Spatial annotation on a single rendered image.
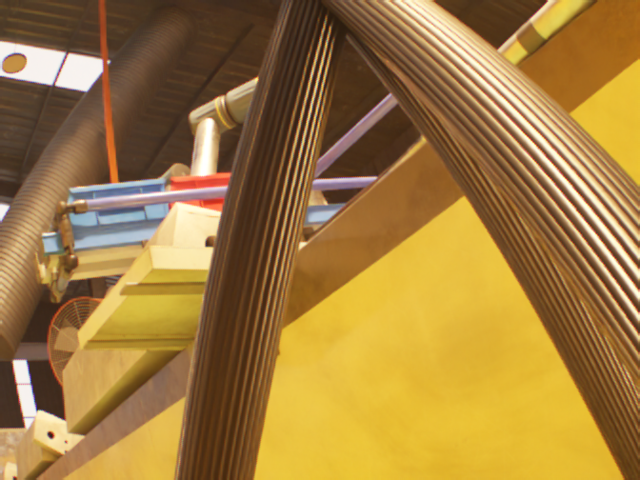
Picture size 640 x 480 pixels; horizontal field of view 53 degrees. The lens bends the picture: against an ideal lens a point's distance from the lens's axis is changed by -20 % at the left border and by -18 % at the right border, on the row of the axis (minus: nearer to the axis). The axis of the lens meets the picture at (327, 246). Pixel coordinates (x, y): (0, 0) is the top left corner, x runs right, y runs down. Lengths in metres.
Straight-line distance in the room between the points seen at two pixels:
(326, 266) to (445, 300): 0.18
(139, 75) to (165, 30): 1.20
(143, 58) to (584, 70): 10.81
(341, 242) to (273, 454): 0.30
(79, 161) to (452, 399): 9.23
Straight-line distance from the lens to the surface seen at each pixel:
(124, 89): 10.74
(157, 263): 0.83
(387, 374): 0.75
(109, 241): 1.70
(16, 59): 9.86
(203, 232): 1.12
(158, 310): 1.04
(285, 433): 0.92
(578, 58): 0.59
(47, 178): 9.54
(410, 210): 0.71
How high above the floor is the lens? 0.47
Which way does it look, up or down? 20 degrees up
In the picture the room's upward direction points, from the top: 16 degrees counter-clockwise
